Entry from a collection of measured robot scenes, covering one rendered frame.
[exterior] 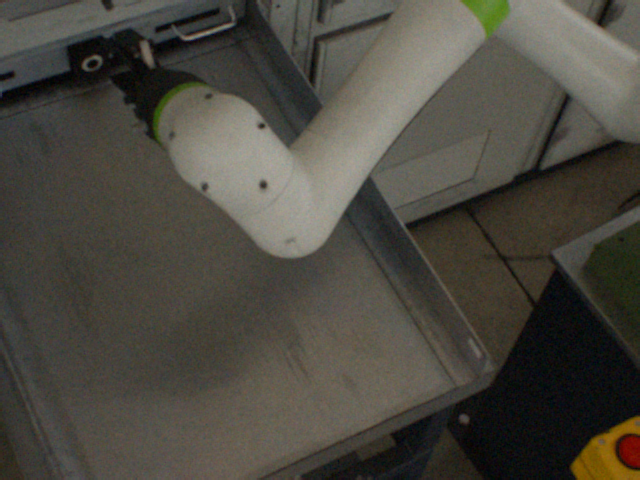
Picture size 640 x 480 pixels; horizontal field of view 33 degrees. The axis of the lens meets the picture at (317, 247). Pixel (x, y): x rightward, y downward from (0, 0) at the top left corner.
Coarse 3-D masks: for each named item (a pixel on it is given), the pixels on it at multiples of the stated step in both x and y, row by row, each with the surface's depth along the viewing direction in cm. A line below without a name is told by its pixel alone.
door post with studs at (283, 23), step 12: (264, 0) 169; (276, 0) 170; (288, 0) 172; (264, 12) 172; (276, 12) 173; (288, 12) 174; (276, 24) 175; (288, 24) 177; (288, 36) 179; (288, 48) 182
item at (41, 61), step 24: (192, 0) 167; (216, 0) 168; (240, 0) 171; (120, 24) 163; (144, 24) 165; (168, 24) 168; (192, 24) 170; (48, 48) 159; (0, 72) 158; (24, 72) 161; (48, 72) 163
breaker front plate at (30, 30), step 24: (72, 0) 155; (96, 0) 158; (120, 0) 160; (144, 0) 163; (168, 0) 165; (0, 24) 152; (24, 24) 155; (48, 24) 157; (72, 24) 159; (96, 24) 162; (0, 48) 156; (24, 48) 158
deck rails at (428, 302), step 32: (256, 32) 173; (256, 64) 171; (288, 64) 166; (288, 96) 168; (384, 224) 155; (384, 256) 154; (416, 256) 148; (0, 288) 145; (416, 288) 151; (0, 320) 143; (416, 320) 149; (448, 320) 146; (0, 352) 140; (32, 352) 140; (448, 352) 146; (480, 352) 141; (32, 384) 138; (32, 416) 129; (64, 448) 134
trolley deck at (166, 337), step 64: (192, 64) 171; (0, 128) 160; (64, 128) 161; (128, 128) 162; (0, 192) 154; (64, 192) 155; (128, 192) 156; (192, 192) 157; (0, 256) 148; (64, 256) 149; (128, 256) 150; (192, 256) 151; (256, 256) 152; (320, 256) 153; (64, 320) 144; (128, 320) 145; (192, 320) 146; (256, 320) 147; (320, 320) 148; (384, 320) 149; (0, 384) 138; (64, 384) 139; (128, 384) 140; (192, 384) 141; (256, 384) 142; (320, 384) 142; (384, 384) 143; (448, 384) 144; (128, 448) 135; (192, 448) 136; (256, 448) 137; (320, 448) 138
